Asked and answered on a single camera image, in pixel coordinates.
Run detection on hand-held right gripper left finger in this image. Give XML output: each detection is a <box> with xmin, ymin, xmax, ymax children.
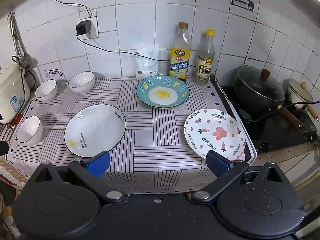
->
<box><xmin>32</xmin><ymin>151</ymin><xmax>126</xmax><ymax>205</ymax></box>

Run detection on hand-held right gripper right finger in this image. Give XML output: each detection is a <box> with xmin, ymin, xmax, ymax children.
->
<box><xmin>191</xmin><ymin>152</ymin><xmax>286</xmax><ymax>205</ymax></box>

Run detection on white ribbed bowl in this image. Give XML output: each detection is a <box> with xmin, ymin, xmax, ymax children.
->
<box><xmin>68</xmin><ymin>71</ymin><xmax>96</xmax><ymax>95</ymax></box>
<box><xmin>16</xmin><ymin>115</ymin><xmax>44</xmax><ymax>144</ymax></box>
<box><xmin>34</xmin><ymin>79</ymin><xmax>58</xmax><ymax>102</ymax></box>

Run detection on white plate with bunny print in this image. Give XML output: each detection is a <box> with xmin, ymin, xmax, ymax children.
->
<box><xmin>184</xmin><ymin>108</ymin><xmax>247</xmax><ymax>162</ymax></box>

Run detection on white plate with sun print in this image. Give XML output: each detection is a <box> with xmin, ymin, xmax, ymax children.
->
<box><xmin>64</xmin><ymin>104</ymin><xmax>127</xmax><ymax>158</ymax></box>

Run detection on white rice cooker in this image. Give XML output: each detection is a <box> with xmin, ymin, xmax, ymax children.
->
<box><xmin>0</xmin><ymin>56</ymin><xmax>31</xmax><ymax>124</ymax></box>

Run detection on black gas stove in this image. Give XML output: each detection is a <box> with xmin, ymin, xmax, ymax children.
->
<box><xmin>215</xmin><ymin>76</ymin><xmax>320</xmax><ymax>153</ymax></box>

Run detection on striped tablecloth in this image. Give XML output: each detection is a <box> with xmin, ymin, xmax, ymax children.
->
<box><xmin>0</xmin><ymin>76</ymin><xmax>258</xmax><ymax>194</ymax></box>

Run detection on black cooking pot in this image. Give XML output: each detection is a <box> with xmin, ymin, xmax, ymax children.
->
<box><xmin>233</xmin><ymin>79</ymin><xmax>304</xmax><ymax>132</ymax></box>

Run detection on glass pot lid with brown knob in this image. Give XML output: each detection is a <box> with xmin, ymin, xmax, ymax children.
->
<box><xmin>236</xmin><ymin>65</ymin><xmax>285</xmax><ymax>103</ymax></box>

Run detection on blue plate with egg print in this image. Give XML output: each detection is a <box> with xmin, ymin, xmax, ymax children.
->
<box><xmin>136</xmin><ymin>75</ymin><xmax>191</xmax><ymax>109</ymax></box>

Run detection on clear bottle with cream label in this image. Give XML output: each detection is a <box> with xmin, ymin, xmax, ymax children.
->
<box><xmin>194</xmin><ymin>29</ymin><xmax>216</xmax><ymax>87</ymax></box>

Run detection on cream enamel pot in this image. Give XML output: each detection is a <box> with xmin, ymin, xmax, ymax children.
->
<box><xmin>287</xmin><ymin>78</ymin><xmax>320</xmax><ymax>123</ymax></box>

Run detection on hanging metal utensils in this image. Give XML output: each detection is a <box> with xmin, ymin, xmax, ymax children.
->
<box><xmin>7</xmin><ymin>11</ymin><xmax>31</xmax><ymax>66</ymax></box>

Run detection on white plastic bag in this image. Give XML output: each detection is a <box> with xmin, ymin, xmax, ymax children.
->
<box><xmin>136</xmin><ymin>45</ymin><xmax>160</xmax><ymax>80</ymax></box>

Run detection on clear bottle with yellow label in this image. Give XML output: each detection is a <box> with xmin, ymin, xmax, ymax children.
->
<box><xmin>169</xmin><ymin>22</ymin><xmax>192</xmax><ymax>82</ymax></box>

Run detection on black power adapter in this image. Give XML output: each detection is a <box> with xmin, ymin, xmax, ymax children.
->
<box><xmin>76</xmin><ymin>20</ymin><xmax>92</xmax><ymax>37</ymax></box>

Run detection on white wall sticker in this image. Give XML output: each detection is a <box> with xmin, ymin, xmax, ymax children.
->
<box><xmin>44</xmin><ymin>69</ymin><xmax>62</xmax><ymax>78</ymax></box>

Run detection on black power cable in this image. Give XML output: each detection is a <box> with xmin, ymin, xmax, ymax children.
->
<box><xmin>44</xmin><ymin>0</ymin><xmax>92</xmax><ymax>21</ymax></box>
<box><xmin>76</xmin><ymin>33</ymin><xmax>198</xmax><ymax>68</ymax></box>

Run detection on dark wall label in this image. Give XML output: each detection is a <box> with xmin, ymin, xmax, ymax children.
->
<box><xmin>231</xmin><ymin>0</ymin><xmax>255</xmax><ymax>12</ymax></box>

